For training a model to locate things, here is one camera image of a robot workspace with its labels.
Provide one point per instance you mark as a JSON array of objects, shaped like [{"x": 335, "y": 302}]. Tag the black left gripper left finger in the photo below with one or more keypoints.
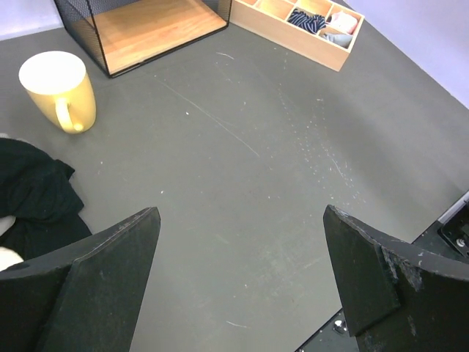
[{"x": 85, "y": 296}]

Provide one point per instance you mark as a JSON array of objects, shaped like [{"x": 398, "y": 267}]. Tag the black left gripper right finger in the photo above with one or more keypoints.
[{"x": 395, "y": 289}]

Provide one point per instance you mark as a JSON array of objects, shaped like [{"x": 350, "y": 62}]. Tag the pink underwear navy trim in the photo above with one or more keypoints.
[{"x": 343, "y": 22}]

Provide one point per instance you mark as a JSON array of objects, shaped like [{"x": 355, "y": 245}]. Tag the grey rolled underwear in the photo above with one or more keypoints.
[{"x": 342, "y": 40}]

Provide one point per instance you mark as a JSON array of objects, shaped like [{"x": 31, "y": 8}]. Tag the navy striped rolled underwear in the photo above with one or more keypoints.
[{"x": 309, "y": 23}]

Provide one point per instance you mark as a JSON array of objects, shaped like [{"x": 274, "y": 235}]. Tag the cream garment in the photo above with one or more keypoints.
[{"x": 9, "y": 255}]

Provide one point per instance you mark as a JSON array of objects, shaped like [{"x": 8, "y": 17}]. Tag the black garment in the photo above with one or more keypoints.
[{"x": 36, "y": 190}]

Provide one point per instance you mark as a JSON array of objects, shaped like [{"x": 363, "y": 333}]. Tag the yellow mug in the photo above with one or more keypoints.
[{"x": 60, "y": 87}]

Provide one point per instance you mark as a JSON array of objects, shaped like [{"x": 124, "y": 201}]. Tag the wooden compartment tray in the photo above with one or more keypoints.
[{"x": 322, "y": 31}]

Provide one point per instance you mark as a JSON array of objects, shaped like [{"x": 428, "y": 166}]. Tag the black wire wooden shelf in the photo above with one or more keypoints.
[{"x": 121, "y": 35}]

